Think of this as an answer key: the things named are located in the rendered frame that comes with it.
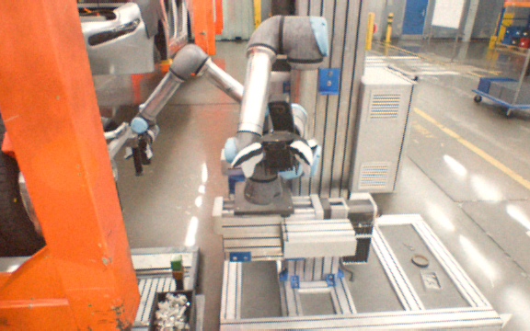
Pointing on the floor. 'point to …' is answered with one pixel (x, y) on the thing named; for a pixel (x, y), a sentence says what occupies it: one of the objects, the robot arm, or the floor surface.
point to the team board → (448, 16)
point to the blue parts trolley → (515, 92)
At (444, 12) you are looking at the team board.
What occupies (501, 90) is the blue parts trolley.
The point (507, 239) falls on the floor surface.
